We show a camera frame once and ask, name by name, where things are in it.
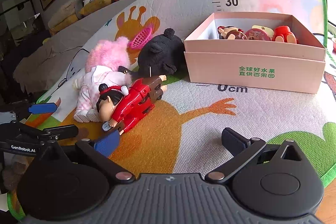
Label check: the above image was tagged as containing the pink haired plush doll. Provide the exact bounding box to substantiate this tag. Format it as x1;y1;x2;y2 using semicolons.
73;36;131;123

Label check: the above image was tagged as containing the pink toy net scoop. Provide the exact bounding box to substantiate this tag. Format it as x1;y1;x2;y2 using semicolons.
127;23;154;50

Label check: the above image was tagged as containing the red plastic figure keychain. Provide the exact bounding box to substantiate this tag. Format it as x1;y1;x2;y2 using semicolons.
272;26;297;44

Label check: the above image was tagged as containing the round pink toy disc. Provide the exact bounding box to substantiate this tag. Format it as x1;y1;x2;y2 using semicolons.
245;28;270;41

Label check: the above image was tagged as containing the yellow plastic keychain toy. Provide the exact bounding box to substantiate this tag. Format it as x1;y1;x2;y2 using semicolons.
252;25;274;36

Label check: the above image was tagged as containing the red dress girl figurine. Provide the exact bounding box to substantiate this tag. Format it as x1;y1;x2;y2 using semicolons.
96;75;167;134

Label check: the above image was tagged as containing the colourful children play mat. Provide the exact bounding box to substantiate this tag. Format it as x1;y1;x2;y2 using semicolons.
7;0;336;222

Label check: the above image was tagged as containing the pink cardboard box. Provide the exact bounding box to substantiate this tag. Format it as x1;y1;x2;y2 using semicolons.
184;12;326;94

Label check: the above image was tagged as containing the black plush toy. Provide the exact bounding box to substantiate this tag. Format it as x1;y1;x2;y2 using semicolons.
134;28;186;78

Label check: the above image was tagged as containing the brown haired figurine in box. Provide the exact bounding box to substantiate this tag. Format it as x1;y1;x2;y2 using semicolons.
218;26;247;40

